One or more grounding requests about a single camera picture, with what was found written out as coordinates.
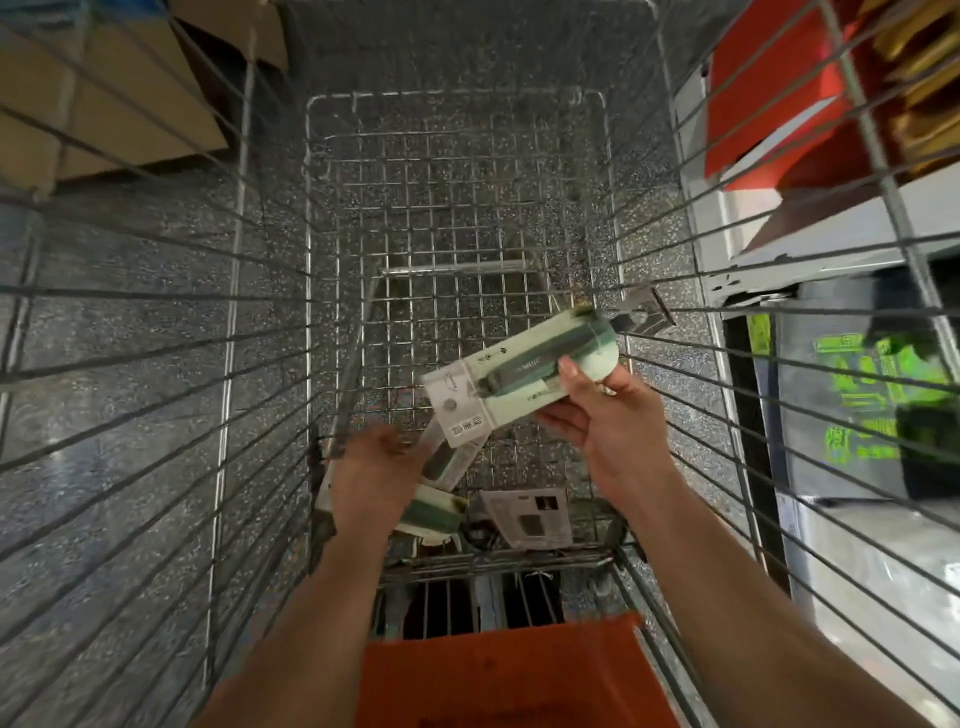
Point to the person's right hand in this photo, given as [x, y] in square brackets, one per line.
[623, 435]

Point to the person's left hand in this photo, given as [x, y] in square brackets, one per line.
[375, 488]

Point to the black headed green peeler packet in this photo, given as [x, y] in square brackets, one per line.
[435, 513]
[510, 375]

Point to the kitchen tools display rack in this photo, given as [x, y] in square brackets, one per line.
[840, 225]

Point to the person's left forearm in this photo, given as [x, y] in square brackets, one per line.
[300, 645]

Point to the person's right forearm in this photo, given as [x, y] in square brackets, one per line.
[765, 615]

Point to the orange cart seat flap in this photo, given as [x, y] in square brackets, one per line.
[518, 675]

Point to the green black packets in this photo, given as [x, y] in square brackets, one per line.
[878, 398]

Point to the red packets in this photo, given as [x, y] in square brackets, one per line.
[773, 83]

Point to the large open cardboard box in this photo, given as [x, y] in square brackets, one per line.
[105, 105]

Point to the small open cardboard box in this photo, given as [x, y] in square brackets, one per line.
[233, 30]

